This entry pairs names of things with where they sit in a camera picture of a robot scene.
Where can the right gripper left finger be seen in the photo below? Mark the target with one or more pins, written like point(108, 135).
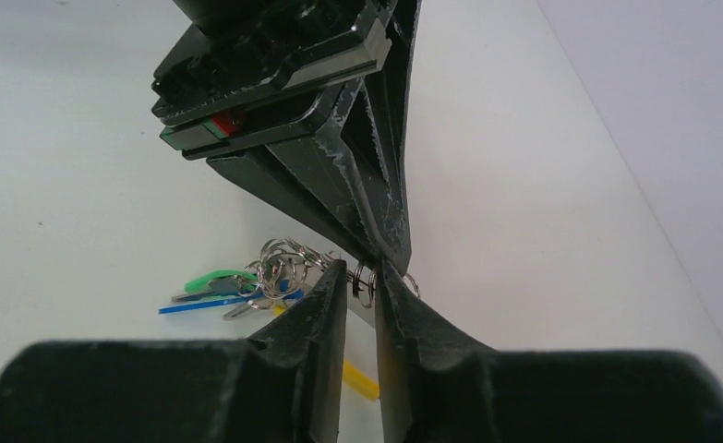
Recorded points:
point(283, 383)

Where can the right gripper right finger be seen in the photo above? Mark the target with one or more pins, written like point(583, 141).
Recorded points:
point(438, 384)

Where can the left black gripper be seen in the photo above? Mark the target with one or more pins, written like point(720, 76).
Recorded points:
point(252, 86)

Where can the blue key tag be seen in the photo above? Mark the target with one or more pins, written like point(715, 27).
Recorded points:
point(209, 299)

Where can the green key tag on ring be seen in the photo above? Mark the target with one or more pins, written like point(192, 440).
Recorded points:
point(223, 281)

